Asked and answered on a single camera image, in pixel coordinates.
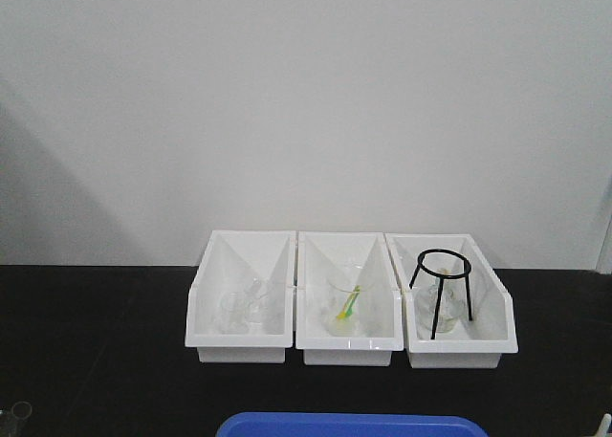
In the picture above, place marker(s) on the right white storage bin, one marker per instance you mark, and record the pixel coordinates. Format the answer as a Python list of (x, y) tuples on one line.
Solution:
[(470, 345)]

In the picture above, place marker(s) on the white test tube rack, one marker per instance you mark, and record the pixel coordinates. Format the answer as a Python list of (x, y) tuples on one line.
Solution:
[(605, 426)]

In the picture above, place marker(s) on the clear glass test tube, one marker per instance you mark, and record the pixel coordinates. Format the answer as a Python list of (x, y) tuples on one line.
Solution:
[(20, 413)]

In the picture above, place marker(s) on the glass flask in right bin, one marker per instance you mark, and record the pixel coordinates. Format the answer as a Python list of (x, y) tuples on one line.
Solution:
[(451, 307)]

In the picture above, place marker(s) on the white storage bin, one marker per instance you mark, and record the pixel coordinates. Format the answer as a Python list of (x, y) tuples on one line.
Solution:
[(380, 329), (470, 345), (231, 259)]

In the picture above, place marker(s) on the glass beaker in middle bin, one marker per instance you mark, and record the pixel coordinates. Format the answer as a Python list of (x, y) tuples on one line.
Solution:
[(343, 286)]

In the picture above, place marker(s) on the black wire tripod stand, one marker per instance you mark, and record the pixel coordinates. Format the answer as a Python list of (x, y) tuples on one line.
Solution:
[(438, 265)]

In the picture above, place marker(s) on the glassware in left bin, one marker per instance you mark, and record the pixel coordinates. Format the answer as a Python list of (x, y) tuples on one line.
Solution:
[(256, 309)]

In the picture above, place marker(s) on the left white storage bin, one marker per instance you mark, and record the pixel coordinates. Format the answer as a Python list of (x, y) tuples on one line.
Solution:
[(231, 259)]

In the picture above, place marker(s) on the middle white storage bin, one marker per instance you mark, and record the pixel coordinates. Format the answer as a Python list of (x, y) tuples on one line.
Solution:
[(380, 329)]

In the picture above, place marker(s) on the blue plastic tray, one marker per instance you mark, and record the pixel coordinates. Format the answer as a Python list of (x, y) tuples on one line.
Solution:
[(345, 424)]

